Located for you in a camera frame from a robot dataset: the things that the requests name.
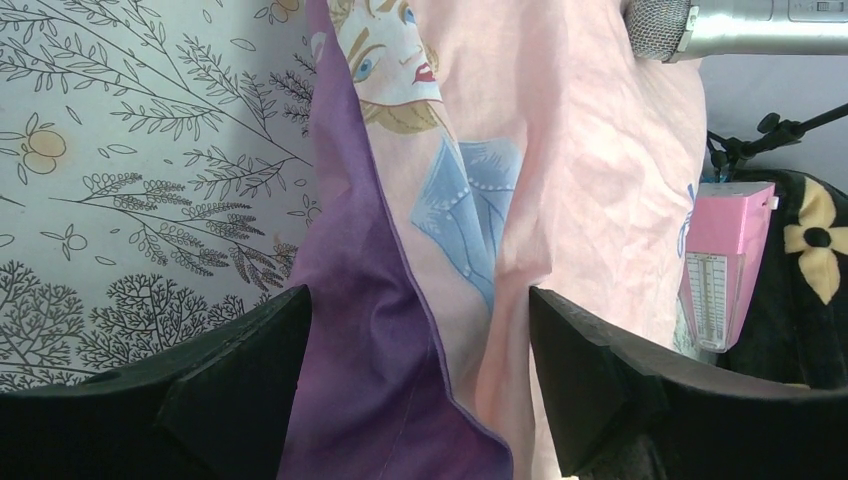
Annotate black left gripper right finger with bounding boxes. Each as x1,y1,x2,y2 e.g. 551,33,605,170
529,288,847,479

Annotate pink metronome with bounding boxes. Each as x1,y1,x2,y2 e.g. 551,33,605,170
678,182,779,353

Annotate silver microphone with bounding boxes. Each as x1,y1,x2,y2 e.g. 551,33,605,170
624,0,847,63

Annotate floral patterned bed sheet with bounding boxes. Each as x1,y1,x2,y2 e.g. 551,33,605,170
1,0,321,392

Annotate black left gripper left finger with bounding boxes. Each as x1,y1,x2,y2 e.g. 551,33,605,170
1,286,312,479

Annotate pink pillow with princess print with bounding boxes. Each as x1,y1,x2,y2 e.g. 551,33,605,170
279,1,706,479

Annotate black blanket with yellow flowers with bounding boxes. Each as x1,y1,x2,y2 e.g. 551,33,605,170
718,169,847,389

